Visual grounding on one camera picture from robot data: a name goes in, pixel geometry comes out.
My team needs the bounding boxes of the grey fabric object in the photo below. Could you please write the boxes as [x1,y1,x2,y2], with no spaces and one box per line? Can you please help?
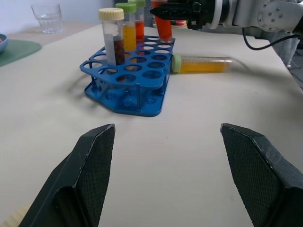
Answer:
[254,29,303,69]

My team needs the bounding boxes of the blue bowl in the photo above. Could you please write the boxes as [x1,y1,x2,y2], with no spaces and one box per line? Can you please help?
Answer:
[0,33,9,54]

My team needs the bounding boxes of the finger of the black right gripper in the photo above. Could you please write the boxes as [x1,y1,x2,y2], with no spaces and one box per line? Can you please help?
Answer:
[150,4,195,21]
[165,0,201,5]

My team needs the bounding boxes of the pink and red background item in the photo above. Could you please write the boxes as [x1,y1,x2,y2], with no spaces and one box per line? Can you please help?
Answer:
[171,19,189,29]

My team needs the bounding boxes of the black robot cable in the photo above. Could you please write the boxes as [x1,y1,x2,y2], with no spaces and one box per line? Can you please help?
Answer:
[241,26,298,51]

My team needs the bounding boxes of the clear drinking glass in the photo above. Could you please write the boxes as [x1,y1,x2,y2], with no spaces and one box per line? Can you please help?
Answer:
[30,3,63,34]

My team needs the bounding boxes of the cream ribbed tube cap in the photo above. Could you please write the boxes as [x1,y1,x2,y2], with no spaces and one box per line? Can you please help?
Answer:
[0,204,31,227]

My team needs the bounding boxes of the green table mat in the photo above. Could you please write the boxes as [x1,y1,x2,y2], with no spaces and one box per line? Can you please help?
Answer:
[0,39,43,68]

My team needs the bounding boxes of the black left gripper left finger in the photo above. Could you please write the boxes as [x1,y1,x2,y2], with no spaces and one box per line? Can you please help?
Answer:
[18,123,116,227]

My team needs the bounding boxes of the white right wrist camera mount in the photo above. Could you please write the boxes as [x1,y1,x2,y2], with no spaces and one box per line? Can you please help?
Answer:
[208,0,225,30]

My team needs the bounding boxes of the red liquid tube green cap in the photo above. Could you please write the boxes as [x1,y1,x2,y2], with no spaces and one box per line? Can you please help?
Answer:
[127,0,146,42]

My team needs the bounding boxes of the brown liquid tube cream cap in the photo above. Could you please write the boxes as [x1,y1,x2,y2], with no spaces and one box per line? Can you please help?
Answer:
[98,8,126,67]

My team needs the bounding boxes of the yellow liquid tube green cap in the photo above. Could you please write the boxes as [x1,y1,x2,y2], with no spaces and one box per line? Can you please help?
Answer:
[115,2,138,52]
[170,53,235,75]

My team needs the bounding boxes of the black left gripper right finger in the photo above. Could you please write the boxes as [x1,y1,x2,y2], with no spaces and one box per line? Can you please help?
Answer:
[220,122,303,227]

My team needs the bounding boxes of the blue test tube rack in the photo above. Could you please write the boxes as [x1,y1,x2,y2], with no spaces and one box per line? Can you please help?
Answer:
[79,35,177,118]

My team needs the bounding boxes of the red liquid test tube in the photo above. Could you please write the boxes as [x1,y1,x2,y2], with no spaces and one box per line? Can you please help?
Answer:
[151,0,174,44]

